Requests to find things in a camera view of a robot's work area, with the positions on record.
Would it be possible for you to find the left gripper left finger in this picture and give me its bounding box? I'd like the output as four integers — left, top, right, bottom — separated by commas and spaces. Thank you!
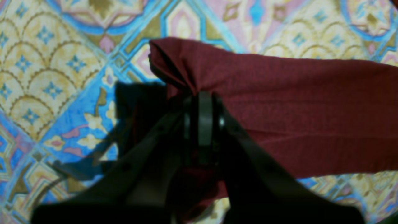
31, 95, 199, 224

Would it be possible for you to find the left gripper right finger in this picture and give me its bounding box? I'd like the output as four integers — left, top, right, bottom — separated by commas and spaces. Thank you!
199, 92, 364, 224

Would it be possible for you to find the dark red t-shirt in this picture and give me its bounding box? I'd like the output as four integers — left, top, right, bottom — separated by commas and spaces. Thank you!
149, 37, 397, 224

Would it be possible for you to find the patterned tablecloth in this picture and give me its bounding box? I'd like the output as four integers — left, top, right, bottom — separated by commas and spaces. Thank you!
0, 0, 397, 224

